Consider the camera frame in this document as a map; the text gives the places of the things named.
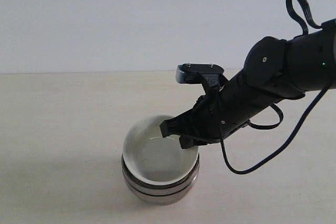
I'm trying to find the ribbed stainless steel bowl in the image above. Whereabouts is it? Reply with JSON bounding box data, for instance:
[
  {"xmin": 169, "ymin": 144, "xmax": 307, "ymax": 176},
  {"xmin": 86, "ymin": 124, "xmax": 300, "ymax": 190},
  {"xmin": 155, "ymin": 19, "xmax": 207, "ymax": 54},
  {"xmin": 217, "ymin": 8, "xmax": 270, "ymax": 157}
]
[{"xmin": 121, "ymin": 155, "xmax": 200, "ymax": 197}]

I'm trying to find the round black camera cable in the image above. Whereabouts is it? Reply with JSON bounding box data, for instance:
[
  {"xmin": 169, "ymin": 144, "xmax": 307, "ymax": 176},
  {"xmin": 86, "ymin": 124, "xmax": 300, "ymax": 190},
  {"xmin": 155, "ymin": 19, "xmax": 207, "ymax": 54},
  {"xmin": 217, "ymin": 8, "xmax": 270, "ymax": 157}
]
[{"xmin": 202, "ymin": 73, "xmax": 336, "ymax": 175}]

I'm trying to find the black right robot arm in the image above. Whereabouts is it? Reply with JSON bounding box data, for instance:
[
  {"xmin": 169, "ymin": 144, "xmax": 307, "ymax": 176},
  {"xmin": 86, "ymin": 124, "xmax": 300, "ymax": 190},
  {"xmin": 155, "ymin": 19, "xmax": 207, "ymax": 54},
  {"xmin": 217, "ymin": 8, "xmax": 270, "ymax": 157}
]
[{"xmin": 161, "ymin": 19, "xmax": 335, "ymax": 149}]

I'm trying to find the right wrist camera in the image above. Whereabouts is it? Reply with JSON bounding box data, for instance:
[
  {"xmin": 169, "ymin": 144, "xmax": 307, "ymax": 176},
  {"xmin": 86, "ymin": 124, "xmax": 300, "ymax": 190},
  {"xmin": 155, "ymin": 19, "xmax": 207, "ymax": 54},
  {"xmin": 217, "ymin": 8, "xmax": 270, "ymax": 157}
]
[{"xmin": 175, "ymin": 63, "xmax": 227, "ymax": 87}]

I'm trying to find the white ceramic bowl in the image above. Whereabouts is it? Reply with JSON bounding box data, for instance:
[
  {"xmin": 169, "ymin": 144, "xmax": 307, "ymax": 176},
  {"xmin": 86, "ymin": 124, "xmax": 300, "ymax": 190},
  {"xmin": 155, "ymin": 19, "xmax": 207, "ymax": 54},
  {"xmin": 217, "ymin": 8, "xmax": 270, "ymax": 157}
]
[{"xmin": 122, "ymin": 114, "xmax": 199, "ymax": 186}]

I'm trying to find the smooth stainless steel bowl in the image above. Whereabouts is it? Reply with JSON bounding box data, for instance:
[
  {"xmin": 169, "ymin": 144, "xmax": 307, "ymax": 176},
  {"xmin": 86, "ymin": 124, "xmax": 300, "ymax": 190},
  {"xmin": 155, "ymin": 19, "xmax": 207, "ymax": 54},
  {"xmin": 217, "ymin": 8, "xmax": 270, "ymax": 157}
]
[{"xmin": 125, "ymin": 179, "xmax": 197, "ymax": 206}]

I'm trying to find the flat black ribbon cable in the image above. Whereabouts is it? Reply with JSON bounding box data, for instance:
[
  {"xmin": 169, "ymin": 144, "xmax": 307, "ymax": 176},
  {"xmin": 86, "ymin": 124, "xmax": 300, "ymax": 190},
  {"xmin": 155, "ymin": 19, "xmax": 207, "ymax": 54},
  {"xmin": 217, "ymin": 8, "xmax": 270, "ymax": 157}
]
[{"xmin": 285, "ymin": 0, "xmax": 322, "ymax": 36}]

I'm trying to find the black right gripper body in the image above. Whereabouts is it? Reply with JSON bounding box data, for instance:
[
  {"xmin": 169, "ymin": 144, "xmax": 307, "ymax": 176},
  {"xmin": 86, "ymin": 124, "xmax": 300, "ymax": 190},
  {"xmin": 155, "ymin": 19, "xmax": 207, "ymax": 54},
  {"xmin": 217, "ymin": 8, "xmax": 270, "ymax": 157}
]
[{"xmin": 193, "ymin": 73, "xmax": 284, "ymax": 143}]

